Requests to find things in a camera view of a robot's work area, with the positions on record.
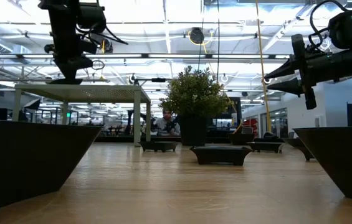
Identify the large black bin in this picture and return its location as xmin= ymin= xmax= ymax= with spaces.
xmin=0 ymin=119 xmax=103 ymax=216

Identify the mint green perforated side table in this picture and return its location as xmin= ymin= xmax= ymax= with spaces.
xmin=12 ymin=83 xmax=152 ymax=147

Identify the wire rack with red bins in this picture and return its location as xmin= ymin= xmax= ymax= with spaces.
xmin=242 ymin=118 xmax=259 ymax=136

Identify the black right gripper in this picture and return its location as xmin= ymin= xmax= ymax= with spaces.
xmin=264 ymin=33 xmax=352 ymax=110

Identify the thick yellow hanging cable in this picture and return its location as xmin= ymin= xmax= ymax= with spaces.
xmin=254 ymin=0 xmax=273 ymax=133

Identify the black hanging cable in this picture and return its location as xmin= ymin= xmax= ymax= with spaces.
xmin=216 ymin=0 xmax=221 ymax=84

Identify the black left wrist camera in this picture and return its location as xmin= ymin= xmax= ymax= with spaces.
xmin=77 ymin=2 xmax=107 ymax=34

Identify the green potted plant black pot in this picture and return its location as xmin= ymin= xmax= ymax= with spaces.
xmin=158 ymin=64 xmax=232 ymax=147

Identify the black left wrist camera cable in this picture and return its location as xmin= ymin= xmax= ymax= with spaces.
xmin=75 ymin=26 xmax=129 ymax=46

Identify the black wavy square mini plate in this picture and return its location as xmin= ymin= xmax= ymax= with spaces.
xmin=292 ymin=125 xmax=352 ymax=203

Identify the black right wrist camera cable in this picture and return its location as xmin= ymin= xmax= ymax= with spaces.
xmin=308 ymin=0 xmax=350 ymax=47

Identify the person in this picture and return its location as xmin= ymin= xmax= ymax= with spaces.
xmin=154 ymin=108 xmax=181 ymax=137

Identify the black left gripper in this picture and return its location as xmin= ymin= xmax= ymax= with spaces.
xmin=37 ymin=0 xmax=98 ymax=81

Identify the black ceiling cable reel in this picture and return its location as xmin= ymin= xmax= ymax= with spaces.
xmin=189 ymin=27 xmax=206 ymax=45

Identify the black small square mini plate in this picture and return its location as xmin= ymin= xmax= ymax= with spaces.
xmin=189 ymin=146 xmax=254 ymax=167
xmin=245 ymin=141 xmax=285 ymax=154
xmin=138 ymin=141 xmax=180 ymax=153

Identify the black oval mini plate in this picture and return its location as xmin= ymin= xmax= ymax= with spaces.
xmin=283 ymin=137 xmax=316 ymax=162

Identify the black deep square mini plate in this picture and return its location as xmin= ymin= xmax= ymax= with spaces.
xmin=227 ymin=133 xmax=257 ymax=146

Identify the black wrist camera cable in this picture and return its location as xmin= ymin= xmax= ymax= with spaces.
xmin=308 ymin=0 xmax=350 ymax=47
xmin=75 ymin=26 xmax=129 ymax=46

